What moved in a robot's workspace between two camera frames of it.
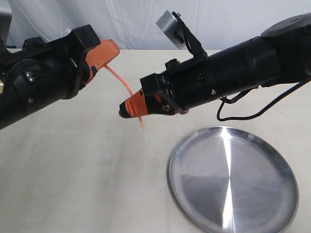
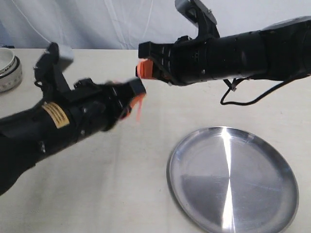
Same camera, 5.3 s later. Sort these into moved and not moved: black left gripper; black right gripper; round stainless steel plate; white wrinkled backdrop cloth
Moved: black left gripper; black right gripper
Not moved: white wrinkled backdrop cloth; round stainless steel plate
